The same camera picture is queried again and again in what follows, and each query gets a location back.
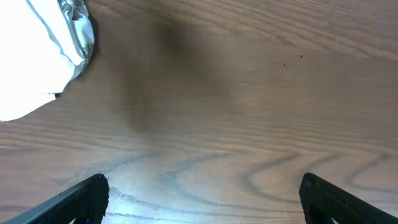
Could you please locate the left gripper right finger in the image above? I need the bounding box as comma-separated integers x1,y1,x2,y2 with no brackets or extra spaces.
299,172,397,224

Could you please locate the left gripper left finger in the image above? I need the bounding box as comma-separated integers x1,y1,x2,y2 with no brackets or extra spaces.
3,174,109,224

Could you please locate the white patterned folded cloth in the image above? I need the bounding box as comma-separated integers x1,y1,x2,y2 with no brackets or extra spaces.
1,0,95,121

